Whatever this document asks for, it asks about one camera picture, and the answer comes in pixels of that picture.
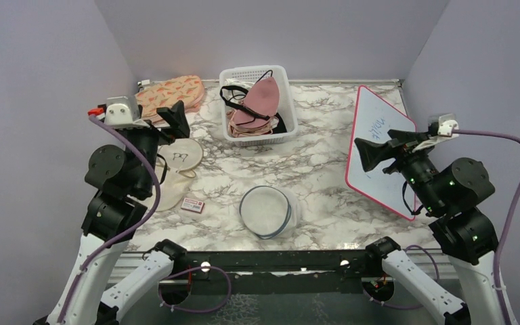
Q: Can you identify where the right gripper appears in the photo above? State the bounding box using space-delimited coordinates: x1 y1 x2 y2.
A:
355 129 444 212

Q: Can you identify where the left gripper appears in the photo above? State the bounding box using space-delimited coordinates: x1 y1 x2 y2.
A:
123 100 190 194

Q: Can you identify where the pink lace bra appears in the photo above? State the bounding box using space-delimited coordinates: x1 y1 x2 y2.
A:
226 110 280 138

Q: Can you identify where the dusty pink padded bra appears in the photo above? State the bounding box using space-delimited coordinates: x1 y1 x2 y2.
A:
220 70 280 125

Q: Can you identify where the white mesh laundry bag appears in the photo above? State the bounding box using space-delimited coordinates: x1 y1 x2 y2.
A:
238 185 302 240

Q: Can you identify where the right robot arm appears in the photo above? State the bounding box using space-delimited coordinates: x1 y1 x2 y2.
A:
354 129 516 324

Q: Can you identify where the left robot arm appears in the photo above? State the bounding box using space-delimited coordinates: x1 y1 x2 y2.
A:
39 96 190 324

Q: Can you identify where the embroidery hoop with cloth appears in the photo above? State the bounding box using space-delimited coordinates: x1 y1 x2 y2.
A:
155 138 204 212

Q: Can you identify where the red framed whiteboard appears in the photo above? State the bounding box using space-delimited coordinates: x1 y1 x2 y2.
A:
345 86 418 221

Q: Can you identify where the carrot pattern pouch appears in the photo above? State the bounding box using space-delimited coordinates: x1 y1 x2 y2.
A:
135 75 205 125

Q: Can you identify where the red white small box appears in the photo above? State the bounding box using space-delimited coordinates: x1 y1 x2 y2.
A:
180 198 205 214

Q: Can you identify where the black garment in basket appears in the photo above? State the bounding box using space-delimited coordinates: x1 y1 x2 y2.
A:
272 113 288 134

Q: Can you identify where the white plastic basket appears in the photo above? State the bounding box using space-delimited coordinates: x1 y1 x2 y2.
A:
219 65 299 147

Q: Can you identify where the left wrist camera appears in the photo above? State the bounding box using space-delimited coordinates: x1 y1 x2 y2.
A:
87 95 149 129

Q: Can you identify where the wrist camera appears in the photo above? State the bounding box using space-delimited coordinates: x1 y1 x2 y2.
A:
87 95 149 129
414 113 459 152

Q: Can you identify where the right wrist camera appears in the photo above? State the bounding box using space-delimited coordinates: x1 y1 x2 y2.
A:
414 113 459 152

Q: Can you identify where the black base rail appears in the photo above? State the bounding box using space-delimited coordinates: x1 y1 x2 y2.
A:
158 249 395 303

